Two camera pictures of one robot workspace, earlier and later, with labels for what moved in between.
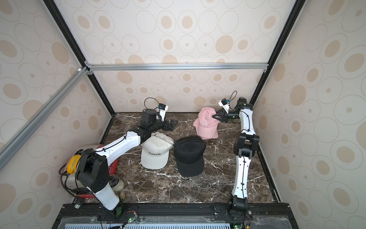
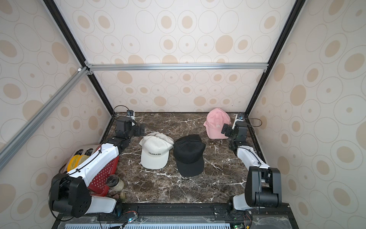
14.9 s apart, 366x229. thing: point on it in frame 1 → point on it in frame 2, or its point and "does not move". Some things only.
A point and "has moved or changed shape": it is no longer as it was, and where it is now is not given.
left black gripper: x=171 y=127 → x=139 y=132
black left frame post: x=71 y=39 does not move
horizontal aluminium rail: x=254 y=67 does not move
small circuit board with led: x=134 y=217 does not move
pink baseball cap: x=205 y=119 → x=215 y=119
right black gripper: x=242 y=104 → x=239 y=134
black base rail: x=267 y=215 does not move
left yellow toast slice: x=72 y=163 does not move
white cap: x=155 y=150 does not move
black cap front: x=189 y=151 does not move
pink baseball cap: x=208 y=132 has moved or changed shape
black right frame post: x=295 y=15 does not move
